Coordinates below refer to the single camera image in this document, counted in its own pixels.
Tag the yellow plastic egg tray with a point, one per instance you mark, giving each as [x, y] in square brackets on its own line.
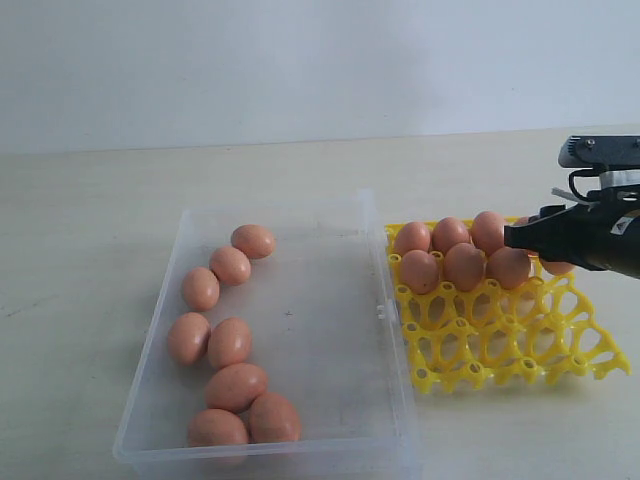
[544, 329]

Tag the clear plastic container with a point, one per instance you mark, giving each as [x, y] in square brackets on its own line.
[325, 330]

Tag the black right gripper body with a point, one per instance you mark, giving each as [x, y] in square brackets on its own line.
[602, 235]

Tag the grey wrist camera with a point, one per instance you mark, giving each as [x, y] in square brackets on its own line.
[613, 159]

